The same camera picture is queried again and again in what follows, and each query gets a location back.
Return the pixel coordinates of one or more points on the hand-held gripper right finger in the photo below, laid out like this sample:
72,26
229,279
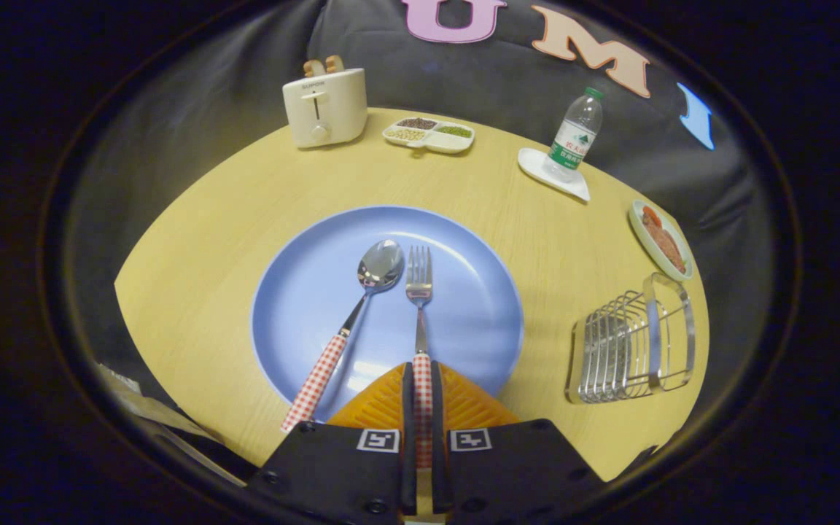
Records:
439,437

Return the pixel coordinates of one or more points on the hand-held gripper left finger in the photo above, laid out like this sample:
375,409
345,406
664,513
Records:
409,437

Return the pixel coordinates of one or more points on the blue round plate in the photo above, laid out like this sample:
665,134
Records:
303,306

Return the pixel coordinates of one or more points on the white square coaster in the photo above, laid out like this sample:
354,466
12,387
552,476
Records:
533,164

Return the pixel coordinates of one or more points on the white divided grain dish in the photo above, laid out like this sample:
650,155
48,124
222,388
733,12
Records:
449,142

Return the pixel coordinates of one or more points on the pale green plate with meat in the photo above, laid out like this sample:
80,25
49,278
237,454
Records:
664,240

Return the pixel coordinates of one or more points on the clear plastic water bottle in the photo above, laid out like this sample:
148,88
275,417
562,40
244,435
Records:
573,138

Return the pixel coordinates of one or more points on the cream toaster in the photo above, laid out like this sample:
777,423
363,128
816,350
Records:
340,109

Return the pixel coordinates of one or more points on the bread slice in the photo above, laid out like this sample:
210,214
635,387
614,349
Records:
313,68
335,63

